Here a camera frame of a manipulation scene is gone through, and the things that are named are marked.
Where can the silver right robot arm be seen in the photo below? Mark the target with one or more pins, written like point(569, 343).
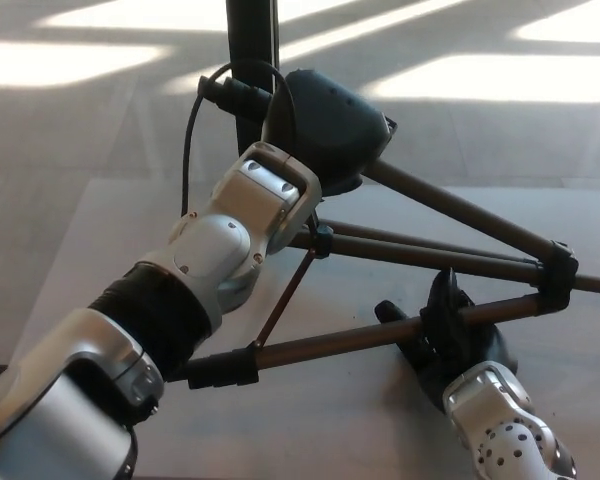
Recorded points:
point(505, 430)

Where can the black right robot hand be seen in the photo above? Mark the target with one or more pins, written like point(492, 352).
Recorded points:
point(485, 345)

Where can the brown and black camera tripod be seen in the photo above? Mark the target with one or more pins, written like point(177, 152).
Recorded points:
point(480, 214)

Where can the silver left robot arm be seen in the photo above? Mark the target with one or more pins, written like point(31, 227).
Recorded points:
point(210, 250)

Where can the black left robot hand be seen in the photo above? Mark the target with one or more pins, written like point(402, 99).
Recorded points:
point(330, 130)

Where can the black vertical post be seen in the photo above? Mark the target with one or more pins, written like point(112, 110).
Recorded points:
point(252, 35)

